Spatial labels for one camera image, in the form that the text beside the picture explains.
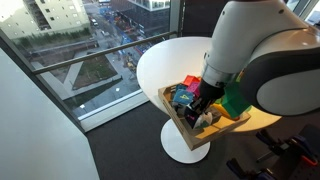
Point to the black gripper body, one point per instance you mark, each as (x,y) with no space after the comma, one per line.
(210,93)

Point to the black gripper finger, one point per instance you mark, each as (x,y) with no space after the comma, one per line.
(196,107)
(207,110)

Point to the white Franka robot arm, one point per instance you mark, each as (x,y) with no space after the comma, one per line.
(266,50)

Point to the yellow toy banana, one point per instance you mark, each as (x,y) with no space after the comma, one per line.
(223,110)

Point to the magenta toy cube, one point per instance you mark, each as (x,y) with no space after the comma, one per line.
(193,88)

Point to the red toy cube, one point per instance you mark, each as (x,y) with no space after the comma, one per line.
(190,80)

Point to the wooden toy tray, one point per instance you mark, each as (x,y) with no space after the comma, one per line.
(206,134)

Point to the blue number cube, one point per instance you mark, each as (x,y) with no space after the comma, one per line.
(183,97)

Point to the black orange bar clamp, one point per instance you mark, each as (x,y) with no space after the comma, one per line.
(290,148)
(246,173)

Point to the grey window railing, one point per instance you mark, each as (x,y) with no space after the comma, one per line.
(100,53)

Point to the white table pedestal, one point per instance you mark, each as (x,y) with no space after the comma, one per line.
(176,146)

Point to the dark window frame post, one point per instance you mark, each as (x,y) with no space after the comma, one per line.
(66,112)

